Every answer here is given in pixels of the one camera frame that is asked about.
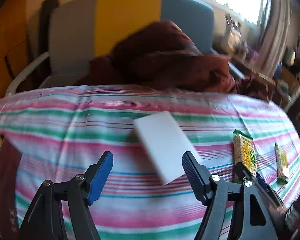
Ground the white foam block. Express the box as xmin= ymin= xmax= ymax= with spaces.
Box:
xmin=133 ymin=111 xmax=202 ymax=185

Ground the green yellow cracker pack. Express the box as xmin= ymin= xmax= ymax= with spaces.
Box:
xmin=234 ymin=129 xmax=257 ymax=178

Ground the metal tray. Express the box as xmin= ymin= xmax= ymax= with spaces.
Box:
xmin=0 ymin=135 xmax=21 ymax=239

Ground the striped pink green tablecloth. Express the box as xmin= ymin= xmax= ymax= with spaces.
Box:
xmin=0 ymin=86 xmax=300 ymax=239

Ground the dark red blanket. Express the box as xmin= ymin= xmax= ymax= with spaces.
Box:
xmin=76 ymin=21 xmax=269 ymax=101

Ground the orange wooden wardrobe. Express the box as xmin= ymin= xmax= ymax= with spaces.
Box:
xmin=0 ymin=0 xmax=31 ymax=98

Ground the grey yellow blue sofa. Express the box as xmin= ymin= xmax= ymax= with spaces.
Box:
xmin=6 ymin=0 xmax=246 ymax=97

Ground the black rolled mat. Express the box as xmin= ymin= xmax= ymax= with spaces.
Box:
xmin=38 ymin=0 xmax=60 ymax=55

